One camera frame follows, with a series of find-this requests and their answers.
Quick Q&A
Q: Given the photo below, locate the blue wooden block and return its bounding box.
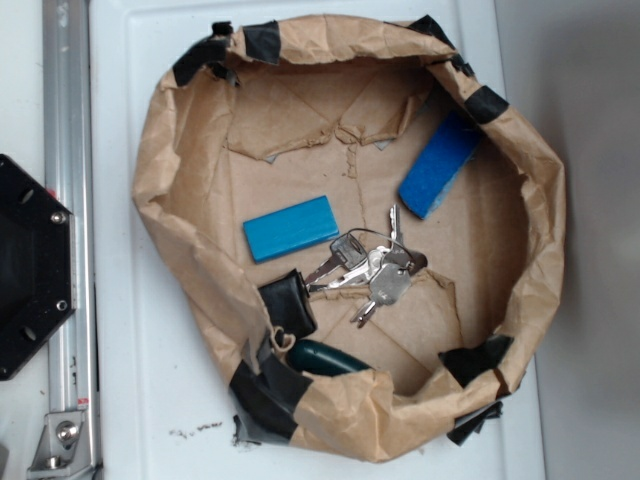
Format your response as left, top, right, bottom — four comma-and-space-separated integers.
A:
243, 196, 339, 263

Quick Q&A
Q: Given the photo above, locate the dark green rounded object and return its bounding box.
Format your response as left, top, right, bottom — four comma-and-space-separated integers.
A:
286, 339, 371, 376

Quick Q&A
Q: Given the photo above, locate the blue sponge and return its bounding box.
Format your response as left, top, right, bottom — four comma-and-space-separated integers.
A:
398, 111, 483, 219

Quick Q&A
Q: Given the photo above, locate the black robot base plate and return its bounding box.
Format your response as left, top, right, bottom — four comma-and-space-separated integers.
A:
0, 155, 74, 381

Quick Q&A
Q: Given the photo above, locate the bunch of silver keys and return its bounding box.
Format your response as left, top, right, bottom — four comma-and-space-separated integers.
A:
305, 205, 428, 327

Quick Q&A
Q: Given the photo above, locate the metal corner bracket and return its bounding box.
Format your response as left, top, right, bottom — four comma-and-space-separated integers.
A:
26, 411, 95, 479

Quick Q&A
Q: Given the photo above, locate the aluminium extrusion rail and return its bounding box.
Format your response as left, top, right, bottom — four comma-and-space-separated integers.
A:
42, 1, 103, 479

